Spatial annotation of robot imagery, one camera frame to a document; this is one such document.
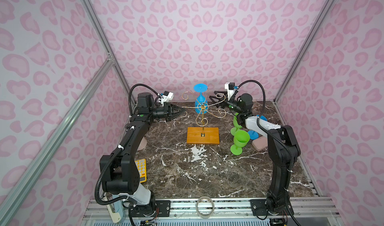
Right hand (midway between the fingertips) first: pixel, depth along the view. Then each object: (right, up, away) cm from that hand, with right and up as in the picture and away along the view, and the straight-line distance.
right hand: (214, 94), depth 84 cm
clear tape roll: (-2, -57, -12) cm, 59 cm away
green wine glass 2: (+11, -17, -6) cm, 21 cm away
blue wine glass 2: (+21, -23, -2) cm, 31 cm away
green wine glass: (+15, -25, +2) cm, 30 cm away
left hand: (-15, -10, -12) cm, 22 cm away
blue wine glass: (-7, -7, -9) cm, 13 cm away
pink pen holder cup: (-44, -30, +11) cm, 54 cm away
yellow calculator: (-42, -41, +3) cm, 59 cm away
